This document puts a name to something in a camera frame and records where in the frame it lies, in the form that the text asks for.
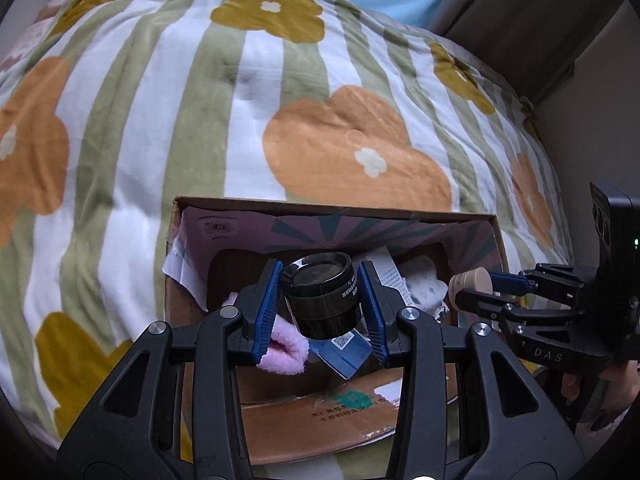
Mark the small wooden cylinder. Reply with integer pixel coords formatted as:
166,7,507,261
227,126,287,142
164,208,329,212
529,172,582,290
448,268,494,304

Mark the small blue cube box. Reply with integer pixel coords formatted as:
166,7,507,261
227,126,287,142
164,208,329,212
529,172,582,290
317,330,372,380

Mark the black round jar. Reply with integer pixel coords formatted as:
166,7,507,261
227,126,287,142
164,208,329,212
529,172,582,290
280,252,361,340

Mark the blue white box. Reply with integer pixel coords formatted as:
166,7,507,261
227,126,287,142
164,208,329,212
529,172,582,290
354,246,411,306

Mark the person's right hand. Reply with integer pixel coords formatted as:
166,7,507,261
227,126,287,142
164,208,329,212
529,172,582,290
561,361,639,411

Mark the open cardboard box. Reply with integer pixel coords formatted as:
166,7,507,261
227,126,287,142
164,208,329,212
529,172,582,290
162,195,511,467

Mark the brown right curtain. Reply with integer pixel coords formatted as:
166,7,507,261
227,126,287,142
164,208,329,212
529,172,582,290
426,0,640,104

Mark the floral striped blanket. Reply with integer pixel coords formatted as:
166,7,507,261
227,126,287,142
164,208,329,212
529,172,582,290
1,0,573,478

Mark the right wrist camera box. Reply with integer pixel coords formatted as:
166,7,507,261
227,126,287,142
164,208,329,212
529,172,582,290
590,182,639,294

